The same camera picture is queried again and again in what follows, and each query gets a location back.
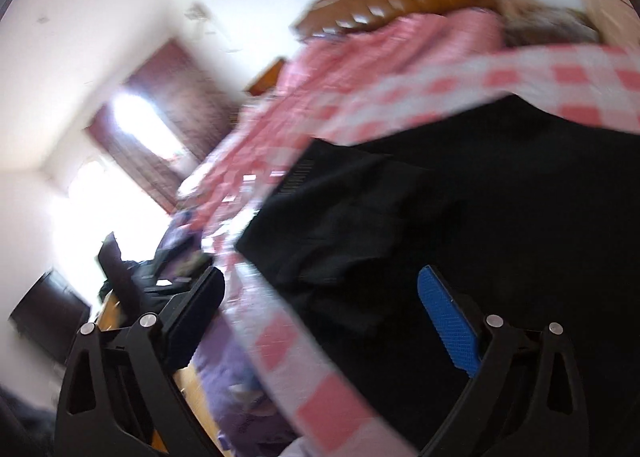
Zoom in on floral covered nightstand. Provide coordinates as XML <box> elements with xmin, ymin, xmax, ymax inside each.
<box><xmin>503</xmin><ymin>5</ymin><xmax>602</xmax><ymax>47</ymax></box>

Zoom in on wooden nightstand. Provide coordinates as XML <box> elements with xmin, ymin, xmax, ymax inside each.
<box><xmin>244</xmin><ymin>57</ymin><xmax>286</xmax><ymax>97</ymax></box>

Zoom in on wooden dresser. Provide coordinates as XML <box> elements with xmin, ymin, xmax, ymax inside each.
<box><xmin>98</xmin><ymin>295</ymin><xmax>224</xmax><ymax>456</ymax></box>

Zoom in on dark clothes pile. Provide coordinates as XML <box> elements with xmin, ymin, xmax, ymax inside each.
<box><xmin>96</xmin><ymin>233</ymin><xmax>214</xmax><ymax>303</ymax></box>

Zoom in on black pants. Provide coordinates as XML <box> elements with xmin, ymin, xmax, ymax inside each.
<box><xmin>235</xmin><ymin>95</ymin><xmax>639</xmax><ymax>456</ymax></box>

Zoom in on pink checkered bed sheet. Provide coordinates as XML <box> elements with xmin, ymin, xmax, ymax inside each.
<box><xmin>179</xmin><ymin>45</ymin><xmax>639</xmax><ymax>456</ymax></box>

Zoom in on pink quilt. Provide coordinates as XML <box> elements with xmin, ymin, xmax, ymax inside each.
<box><xmin>276</xmin><ymin>8</ymin><xmax>504</xmax><ymax>96</ymax></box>

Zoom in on black television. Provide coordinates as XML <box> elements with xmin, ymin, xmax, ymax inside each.
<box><xmin>10</xmin><ymin>269</ymin><xmax>91</xmax><ymax>366</ymax></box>

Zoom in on purple floral blanket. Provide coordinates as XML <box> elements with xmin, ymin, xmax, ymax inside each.
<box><xmin>164</xmin><ymin>220</ymin><xmax>312</xmax><ymax>457</ymax></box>

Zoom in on dark patterned curtain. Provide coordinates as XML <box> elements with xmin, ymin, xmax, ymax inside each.
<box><xmin>86</xmin><ymin>39</ymin><xmax>239</xmax><ymax>213</ymax></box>

